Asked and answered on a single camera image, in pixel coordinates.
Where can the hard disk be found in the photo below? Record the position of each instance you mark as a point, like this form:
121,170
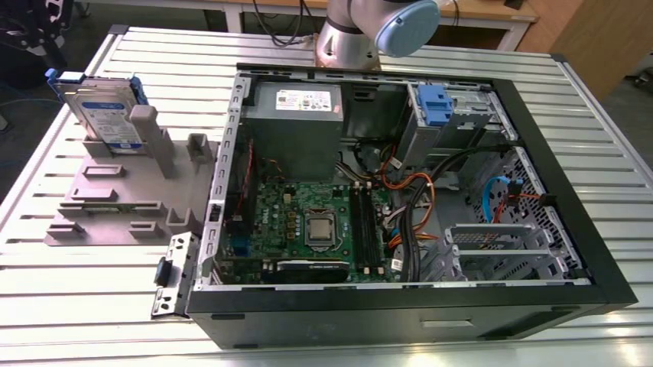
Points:
106,118

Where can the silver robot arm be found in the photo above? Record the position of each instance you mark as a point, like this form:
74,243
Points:
347,49

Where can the grey parts rack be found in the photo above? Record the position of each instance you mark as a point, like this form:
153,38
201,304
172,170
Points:
126,183

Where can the grey power supply unit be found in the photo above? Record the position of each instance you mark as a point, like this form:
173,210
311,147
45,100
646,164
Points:
289,149

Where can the green motherboard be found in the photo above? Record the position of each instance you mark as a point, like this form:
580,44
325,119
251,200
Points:
277,199

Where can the black lock knob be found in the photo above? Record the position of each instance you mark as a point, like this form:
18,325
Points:
162,271

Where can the silver CPU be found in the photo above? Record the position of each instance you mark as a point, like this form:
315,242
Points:
320,228

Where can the CPU socket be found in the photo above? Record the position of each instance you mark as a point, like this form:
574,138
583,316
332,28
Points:
321,247

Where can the blue drive latch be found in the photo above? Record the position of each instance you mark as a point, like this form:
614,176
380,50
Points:
432,107

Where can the black RAM slot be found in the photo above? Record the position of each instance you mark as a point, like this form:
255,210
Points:
373,229
359,225

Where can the metal drive cage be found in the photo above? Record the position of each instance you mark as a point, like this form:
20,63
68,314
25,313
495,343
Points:
423,143

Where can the black graphics card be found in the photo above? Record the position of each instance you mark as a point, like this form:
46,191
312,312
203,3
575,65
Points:
311,268

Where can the black PC case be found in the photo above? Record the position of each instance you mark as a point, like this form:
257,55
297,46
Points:
356,317

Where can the wooden cabinet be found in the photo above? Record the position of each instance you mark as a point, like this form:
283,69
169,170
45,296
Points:
602,38

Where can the black chair base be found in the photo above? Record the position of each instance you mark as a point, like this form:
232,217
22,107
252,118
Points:
643,78

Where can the metal case bracket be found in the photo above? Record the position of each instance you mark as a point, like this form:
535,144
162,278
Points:
177,244

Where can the wooden desk white frame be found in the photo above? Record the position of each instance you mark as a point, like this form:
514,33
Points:
515,17

